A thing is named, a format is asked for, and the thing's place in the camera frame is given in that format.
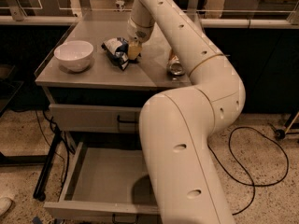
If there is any gold soda can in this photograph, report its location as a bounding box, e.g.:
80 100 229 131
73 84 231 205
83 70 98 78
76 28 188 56
166 50 185 76

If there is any white shoe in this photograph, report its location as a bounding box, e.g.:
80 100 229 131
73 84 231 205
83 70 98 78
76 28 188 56
0 197 12 216

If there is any grey drawer cabinet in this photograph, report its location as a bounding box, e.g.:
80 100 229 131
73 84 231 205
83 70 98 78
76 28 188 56
35 10 219 224

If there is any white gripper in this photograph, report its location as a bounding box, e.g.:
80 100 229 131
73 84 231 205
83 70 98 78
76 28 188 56
127 19 154 60

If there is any closed upper grey drawer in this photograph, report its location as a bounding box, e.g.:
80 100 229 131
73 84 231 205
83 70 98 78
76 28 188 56
50 104 141 133

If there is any blue chip bag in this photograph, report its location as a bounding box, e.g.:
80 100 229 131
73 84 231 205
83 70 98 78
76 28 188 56
101 37 129 71

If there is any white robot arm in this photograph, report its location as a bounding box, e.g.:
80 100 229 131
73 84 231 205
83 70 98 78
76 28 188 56
132 0 246 224

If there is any open middle grey drawer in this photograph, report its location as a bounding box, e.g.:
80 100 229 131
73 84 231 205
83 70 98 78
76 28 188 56
44 144 162 224

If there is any black wheeled cart base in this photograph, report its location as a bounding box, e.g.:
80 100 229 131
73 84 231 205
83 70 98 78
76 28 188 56
275 111 299 140

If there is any white ceramic bowl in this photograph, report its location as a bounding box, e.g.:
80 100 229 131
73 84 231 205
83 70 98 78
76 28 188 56
54 40 93 72

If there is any black table leg frame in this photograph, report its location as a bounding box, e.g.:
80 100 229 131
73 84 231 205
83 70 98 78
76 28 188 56
0 130 62 202

